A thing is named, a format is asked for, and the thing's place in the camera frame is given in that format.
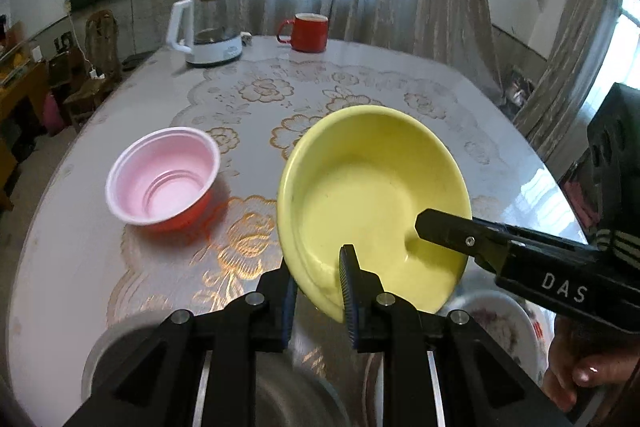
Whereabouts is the beige side curtain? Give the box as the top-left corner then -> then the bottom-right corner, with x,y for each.
515,0 -> 628,178

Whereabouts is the person's right hand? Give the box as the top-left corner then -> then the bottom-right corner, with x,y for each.
542,314 -> 640,413

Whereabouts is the small white floral plate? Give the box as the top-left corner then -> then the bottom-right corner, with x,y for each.
440,291 -> 546,388

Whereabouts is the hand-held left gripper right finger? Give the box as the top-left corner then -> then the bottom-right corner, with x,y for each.
338,244 -> 573,427

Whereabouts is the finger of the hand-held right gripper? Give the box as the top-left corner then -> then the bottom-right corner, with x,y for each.
415,208 -> 601,278

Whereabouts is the wooden cabinet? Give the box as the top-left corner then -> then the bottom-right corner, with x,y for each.
0,57 -> 48,210

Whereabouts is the white glass electric kettle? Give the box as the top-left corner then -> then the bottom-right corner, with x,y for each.
166,0 -> 244,68

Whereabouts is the red plastic bowl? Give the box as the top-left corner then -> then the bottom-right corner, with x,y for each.
105,127 -> 221,234

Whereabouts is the red enamel mug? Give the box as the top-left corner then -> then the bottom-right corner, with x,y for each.
276,13 -> 329,53

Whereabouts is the wooden chair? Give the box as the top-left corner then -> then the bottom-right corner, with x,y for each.
65,9 -> 123,128

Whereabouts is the yellow bowl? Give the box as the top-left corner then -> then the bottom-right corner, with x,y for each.
277,105 -> 472,324

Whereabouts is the pink bag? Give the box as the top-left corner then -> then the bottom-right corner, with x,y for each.
42,93 -> 66,135

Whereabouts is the window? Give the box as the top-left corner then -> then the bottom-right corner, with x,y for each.
580,0 -> 640,118

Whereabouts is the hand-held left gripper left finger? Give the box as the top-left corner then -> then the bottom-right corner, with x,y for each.
62,257 -> 298,427

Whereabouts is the gold floral lace mat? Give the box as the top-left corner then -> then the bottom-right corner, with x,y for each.
107,57 -> 506,323

